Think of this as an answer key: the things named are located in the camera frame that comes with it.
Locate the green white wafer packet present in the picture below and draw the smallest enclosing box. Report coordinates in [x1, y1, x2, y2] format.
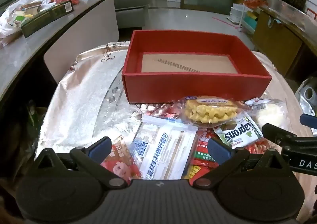
[213, 117, 263, 148]

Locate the white bun packet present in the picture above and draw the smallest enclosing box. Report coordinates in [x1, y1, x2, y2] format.
[245, 98, 289, 131]

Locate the red yellow snack packet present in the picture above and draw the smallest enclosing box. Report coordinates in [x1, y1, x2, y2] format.
[182, 163, 211, 186]

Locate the large white bread packet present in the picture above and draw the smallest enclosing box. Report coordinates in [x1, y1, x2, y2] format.
[131, 114, 199, 180]

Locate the dark green long box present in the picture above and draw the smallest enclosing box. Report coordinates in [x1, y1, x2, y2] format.
[21, 0, 75, 39]

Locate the stack of white containers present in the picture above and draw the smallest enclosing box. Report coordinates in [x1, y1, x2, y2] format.
[230, 3, 248, 23]

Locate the grey green sofa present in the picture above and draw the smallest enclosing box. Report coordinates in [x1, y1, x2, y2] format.
[113, 0, 153, 29]

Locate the red green snack packet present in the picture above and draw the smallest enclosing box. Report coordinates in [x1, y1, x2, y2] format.
[192, 150, 220, 166]

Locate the flat red packet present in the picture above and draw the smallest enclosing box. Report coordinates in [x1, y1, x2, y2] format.
[53, 0, 80, 6]

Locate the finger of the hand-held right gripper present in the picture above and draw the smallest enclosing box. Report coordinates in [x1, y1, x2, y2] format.
[299, 113, 317, 128]
[262, 123, 298, 145]

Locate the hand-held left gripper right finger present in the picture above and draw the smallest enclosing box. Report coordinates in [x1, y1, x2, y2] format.
[192, 137, 290, 189]

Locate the teal yellow box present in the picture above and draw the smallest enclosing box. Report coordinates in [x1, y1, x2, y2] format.
[241, 11, 258, 35]

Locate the red crown snack packet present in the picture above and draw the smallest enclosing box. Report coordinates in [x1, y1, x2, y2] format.
[197, 129, 216, 151]

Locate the pink straw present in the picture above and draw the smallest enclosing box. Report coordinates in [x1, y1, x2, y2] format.
[212, 17, 241, 28]

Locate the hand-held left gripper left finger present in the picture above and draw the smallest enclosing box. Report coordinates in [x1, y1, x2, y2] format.
[32, 136, 127, 189]

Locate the red pink bear packet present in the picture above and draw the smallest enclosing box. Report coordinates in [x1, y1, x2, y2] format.
[100, 135, 142, 185]

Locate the grey counter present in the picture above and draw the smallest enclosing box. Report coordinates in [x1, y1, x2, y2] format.
[0, 0, 120, 106]

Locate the brown wooden cabinet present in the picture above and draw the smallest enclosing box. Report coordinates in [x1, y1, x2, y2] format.
[252, 9, 310, 76]

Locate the pink sausage packet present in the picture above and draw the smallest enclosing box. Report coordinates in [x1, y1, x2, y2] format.
[244, 138, 272, 155]

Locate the white plastic bag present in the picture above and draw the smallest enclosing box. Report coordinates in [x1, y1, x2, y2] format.
[0, 0, 54, 39]

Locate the yellow waffle packet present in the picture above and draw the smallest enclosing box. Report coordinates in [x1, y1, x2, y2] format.
[173, 95, 251, 126]

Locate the red cardboard box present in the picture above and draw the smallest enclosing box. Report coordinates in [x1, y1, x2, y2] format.
[121, 30, 273, 105]

